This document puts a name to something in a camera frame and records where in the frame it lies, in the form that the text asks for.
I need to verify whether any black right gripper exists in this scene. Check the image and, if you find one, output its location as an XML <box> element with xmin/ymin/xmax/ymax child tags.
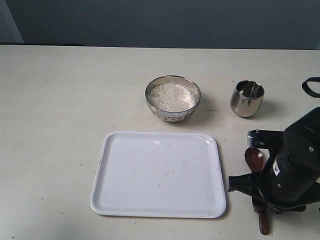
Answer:
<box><xmin>228</xmin><ymin>139</ymin><xmax>320</xmax><ymax>214</ymax></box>

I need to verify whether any brown wooden spoon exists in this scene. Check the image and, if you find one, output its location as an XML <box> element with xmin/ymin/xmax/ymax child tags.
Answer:
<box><xmin>244</xmin><ymin>147</ymin><xmax>270</xmax><ymax>235</ymax></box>

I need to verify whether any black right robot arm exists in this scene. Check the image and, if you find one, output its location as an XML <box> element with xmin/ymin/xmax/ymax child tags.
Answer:
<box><xmin>228</xmin><ymin>107</ymin><xmax>320</xmax><ymax>214</ymax></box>

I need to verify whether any stainless steel cup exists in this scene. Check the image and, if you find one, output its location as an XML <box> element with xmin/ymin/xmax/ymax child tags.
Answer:
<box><xmin>230</xmin><ymin>80</ymin><xmax>265</xmax><ymax>118</ymax></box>

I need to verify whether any steel bowl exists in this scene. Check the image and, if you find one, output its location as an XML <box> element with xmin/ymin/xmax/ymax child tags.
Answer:
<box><xmin>144</xmin><ymin>75</ymin><xmax>201</xmax><ymax>123</ymax></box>

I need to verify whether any white rice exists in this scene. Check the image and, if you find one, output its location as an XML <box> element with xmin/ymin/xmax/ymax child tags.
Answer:
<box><xmin>147</xmin><ymin>83</ymin><xmax>196</xmax><ymax>113</ymax></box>

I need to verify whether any white plastic tray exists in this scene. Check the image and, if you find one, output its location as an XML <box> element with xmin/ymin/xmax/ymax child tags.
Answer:
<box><xmin>89</xmin><ymin>131</ymin><xmax>227</xmax><ymax>219</ymax></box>

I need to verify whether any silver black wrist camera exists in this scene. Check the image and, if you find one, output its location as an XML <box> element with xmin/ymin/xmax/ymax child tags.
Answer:
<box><xmin>247</xmin><ymin>129</ymin><xmax>284</xmax><ymax>150</ymax></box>

